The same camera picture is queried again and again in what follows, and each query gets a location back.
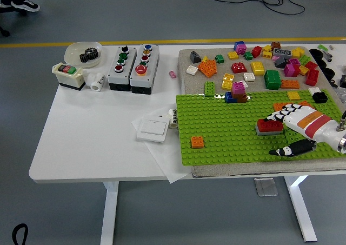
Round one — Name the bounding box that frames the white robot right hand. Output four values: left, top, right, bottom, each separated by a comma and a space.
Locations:
263, 103, 346, 157

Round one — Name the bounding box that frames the red long brick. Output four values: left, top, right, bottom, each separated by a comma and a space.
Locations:
256, 118, 284, 133

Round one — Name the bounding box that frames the large dark green brick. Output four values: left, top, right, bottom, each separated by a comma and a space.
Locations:
263, 69, 282, 90

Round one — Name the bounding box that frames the green studded baseplate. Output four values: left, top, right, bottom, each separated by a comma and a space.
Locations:
175, 89, 346, 166

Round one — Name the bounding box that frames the clear plastic bag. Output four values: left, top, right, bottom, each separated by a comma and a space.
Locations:
332, 87, 346, 104

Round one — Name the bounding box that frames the tall red brick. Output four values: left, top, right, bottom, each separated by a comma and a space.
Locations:
305, 69, 320, 85

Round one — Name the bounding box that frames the large magenta brick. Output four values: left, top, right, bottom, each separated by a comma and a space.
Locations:
283, 63, 300, 77

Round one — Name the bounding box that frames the dark grey long brick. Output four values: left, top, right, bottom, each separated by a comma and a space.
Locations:
273, 48, 292, 57

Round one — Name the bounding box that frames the large yellow brick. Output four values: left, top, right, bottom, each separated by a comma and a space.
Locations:
250, 61, 265, 76

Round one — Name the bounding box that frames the clear floor plate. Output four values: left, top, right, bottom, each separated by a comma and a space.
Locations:
253, 177, 279, 197

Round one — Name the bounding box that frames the white table leg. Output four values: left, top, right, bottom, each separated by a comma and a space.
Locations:
100, 181, 119, 245
283, 175, 318, 243

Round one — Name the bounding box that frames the red square brick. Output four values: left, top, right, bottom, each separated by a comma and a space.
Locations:
231, 62, 247, 74

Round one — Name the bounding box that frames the yellow long brick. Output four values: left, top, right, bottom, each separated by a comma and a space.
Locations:
221, 73, 235, 91

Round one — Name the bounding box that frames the orange square brick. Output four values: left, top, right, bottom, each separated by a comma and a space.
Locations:
191, 136, 205, 149

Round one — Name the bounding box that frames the orange wedge brick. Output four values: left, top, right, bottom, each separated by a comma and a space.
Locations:
198, 59, 218, 78

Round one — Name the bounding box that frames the grey-brown mat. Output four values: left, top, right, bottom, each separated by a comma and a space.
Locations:
178, 46, 346, 177

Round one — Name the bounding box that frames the small white labelled tube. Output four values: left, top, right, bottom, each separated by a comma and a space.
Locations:
168, 108, 178, 129

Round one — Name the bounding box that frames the white paper sheet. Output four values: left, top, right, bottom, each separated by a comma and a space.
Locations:
131, 107, 195, 183

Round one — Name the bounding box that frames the grey emergency-stop control box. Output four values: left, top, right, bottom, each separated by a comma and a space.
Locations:
129, 44, 160, 95

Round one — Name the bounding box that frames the grey four-button control box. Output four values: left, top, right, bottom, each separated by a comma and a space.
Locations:
107, 46, 137, 91

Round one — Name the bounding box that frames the large white labelled tube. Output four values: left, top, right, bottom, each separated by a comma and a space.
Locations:
90, 74, 107, 92

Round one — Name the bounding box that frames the white pipe fitting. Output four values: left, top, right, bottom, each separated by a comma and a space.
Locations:
83, 72, 95, 89

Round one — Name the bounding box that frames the white plastic bowl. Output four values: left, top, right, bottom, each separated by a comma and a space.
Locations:
64, 41, 104, 69

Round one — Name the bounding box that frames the black white sneaker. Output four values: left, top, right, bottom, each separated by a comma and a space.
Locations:
10, 0, 41, 12

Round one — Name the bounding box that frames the black floor cable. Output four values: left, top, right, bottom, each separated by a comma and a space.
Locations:
204, 0, 346, 15

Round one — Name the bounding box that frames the white wall switch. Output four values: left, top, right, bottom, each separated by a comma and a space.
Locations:
136, 115, 168, 143

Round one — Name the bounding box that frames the beige red-green switch box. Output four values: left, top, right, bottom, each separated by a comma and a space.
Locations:
51, 62, 86, 92

